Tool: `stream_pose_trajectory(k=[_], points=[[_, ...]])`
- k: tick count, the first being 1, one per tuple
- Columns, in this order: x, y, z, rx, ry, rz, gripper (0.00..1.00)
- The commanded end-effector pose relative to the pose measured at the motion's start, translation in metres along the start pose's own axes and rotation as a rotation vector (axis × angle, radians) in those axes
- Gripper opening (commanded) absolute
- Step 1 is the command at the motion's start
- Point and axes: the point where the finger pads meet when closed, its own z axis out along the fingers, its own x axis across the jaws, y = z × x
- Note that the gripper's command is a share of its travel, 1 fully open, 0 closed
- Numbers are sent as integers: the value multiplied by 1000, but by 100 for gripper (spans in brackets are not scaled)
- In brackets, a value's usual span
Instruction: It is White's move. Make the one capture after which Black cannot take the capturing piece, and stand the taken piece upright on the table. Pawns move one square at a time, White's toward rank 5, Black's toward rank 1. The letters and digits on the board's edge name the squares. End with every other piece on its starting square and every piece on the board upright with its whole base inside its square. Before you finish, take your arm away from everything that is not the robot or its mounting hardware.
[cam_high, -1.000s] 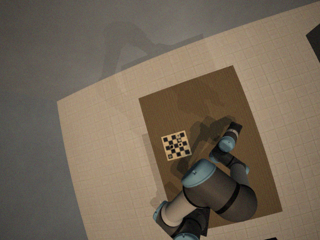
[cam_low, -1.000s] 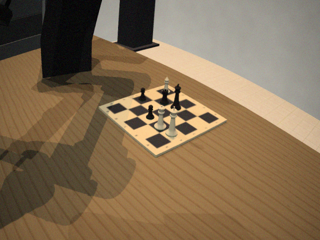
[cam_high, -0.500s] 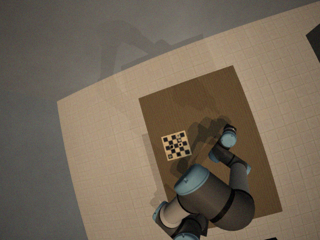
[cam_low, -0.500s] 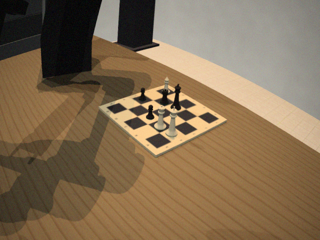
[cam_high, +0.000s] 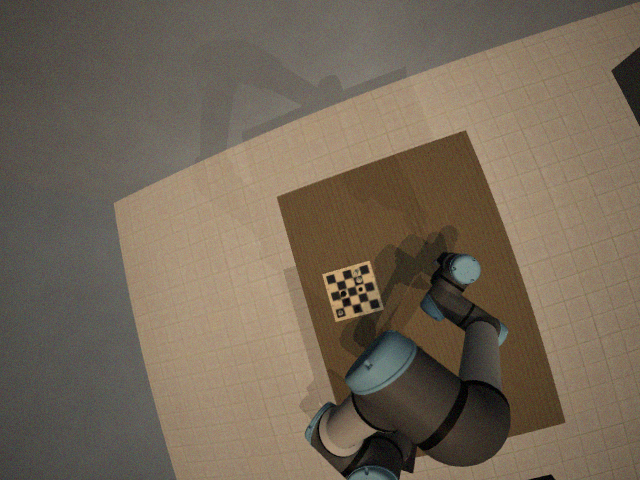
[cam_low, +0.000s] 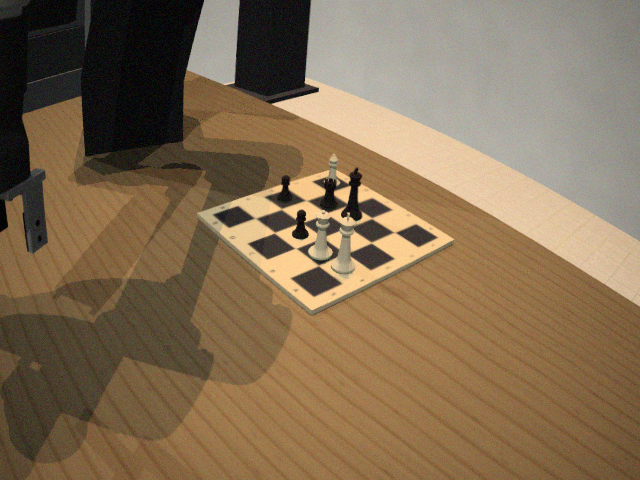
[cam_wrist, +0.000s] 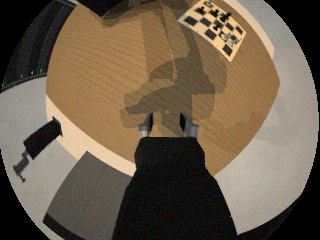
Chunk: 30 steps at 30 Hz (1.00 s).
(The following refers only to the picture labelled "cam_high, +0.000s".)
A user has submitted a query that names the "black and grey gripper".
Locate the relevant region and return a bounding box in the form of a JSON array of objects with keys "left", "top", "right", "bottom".
[{"left": 430, "top": 252, "right": 459, "bottom": 285}]

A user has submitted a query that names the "tan and black chessboard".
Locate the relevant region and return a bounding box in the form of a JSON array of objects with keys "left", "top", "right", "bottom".
[{"left": 322, "top": 260, "right": 384, "bottom": 322}]

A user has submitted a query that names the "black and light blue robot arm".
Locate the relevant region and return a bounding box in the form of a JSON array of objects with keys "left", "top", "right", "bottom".
[{"left": 305, "top": 254, "right": 511, "bottom": 480}]

